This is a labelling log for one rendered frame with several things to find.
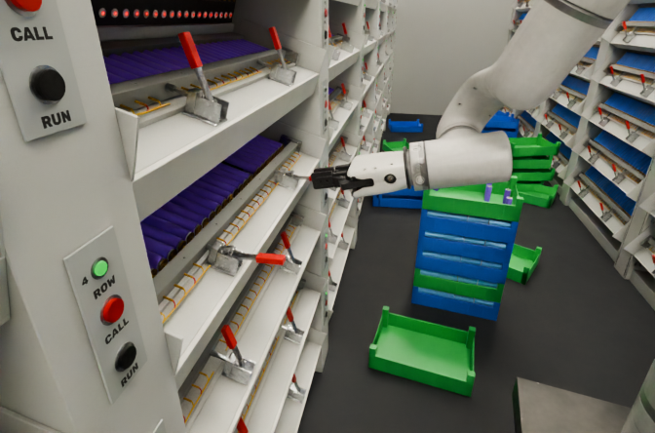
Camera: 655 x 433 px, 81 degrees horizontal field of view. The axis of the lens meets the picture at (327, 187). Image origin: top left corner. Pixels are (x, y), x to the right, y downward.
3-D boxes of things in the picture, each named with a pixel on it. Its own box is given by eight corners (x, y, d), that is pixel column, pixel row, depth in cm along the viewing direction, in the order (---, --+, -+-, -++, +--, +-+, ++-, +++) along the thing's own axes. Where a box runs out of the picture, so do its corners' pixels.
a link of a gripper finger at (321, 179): (347, 191, 67) (310, 195, 69) (349, 183, 70) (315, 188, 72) (343, 174, 66) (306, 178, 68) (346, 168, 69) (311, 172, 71)
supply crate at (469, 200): (512, 196, 138) (517, 176, 135) (519, 222, 121) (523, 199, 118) (427, 185, 147) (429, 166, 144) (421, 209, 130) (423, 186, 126)
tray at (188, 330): (314, 176, 91) (327, 139, 87) (169, 406, 37) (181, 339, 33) (237, 145, 93) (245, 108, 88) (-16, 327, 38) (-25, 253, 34)
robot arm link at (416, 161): (430, 198, 64) (411, 200, 65) (428, 178, 72) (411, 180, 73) (424, 150, 61) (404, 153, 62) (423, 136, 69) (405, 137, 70)
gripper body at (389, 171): (416, 198, 64) (350, 205, 67) (416, 176, 73) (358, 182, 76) (410, 156, 61) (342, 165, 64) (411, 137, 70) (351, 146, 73)
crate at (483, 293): (496, 270, 151) (500, 253, 148) (500, 303, 134) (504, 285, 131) (418, 256, 160) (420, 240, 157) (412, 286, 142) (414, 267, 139)
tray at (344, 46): (357, 61, 147) (369, 23, 140) (323, 87, 92) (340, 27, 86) (307, 43, 148) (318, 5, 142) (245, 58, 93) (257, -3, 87)
